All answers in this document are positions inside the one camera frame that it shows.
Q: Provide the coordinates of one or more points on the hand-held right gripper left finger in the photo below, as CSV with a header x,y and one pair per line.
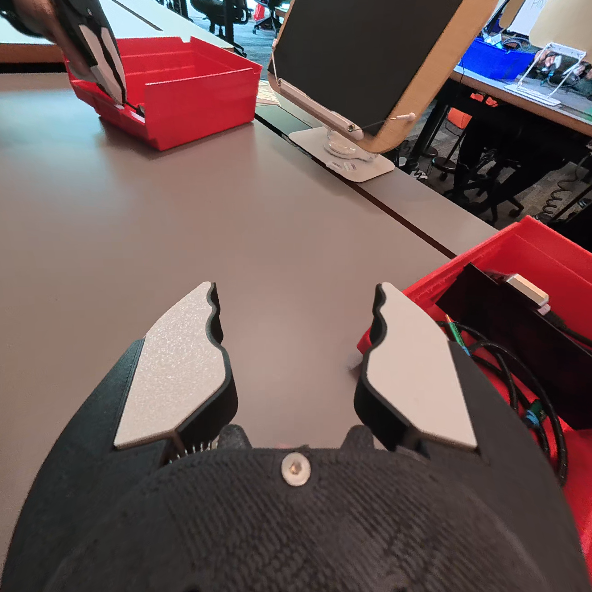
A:
x,y
175,370

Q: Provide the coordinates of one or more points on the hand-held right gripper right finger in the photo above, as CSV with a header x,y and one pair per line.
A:
x,y
416,370

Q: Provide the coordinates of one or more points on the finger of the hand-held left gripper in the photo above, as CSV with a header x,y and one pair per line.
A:
x,y
108,88
95,44

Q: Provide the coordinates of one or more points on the red plastic bin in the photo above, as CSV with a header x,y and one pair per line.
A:
x,y
199,115

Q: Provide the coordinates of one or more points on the red bin with black divider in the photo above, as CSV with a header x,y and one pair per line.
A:
x,y
508,249

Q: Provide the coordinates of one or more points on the grey desk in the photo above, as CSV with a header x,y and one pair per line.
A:
x,y
416,203
185,208

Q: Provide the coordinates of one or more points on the person's left hand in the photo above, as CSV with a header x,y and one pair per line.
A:
x,y
69,51

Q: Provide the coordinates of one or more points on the black office chair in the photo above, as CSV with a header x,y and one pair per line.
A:
x,y
222,11

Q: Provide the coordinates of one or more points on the silver adapter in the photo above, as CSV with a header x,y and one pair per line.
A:
x,y
525,289

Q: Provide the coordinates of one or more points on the white board stand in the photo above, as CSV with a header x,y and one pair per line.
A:
x,y
351,169

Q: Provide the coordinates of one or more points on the black tablet on stand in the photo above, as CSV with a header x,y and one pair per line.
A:
x,y
360,60

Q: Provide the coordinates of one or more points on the grey table with wooden edge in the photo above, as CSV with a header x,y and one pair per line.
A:
x,y
508,104

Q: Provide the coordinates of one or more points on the blue plastic bin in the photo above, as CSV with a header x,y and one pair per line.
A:
x,y
490,62

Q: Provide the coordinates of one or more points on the beige board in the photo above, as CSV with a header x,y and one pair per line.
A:
x,y
573,27

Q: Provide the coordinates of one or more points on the white frame stand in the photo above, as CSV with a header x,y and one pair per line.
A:
x,y
532,90

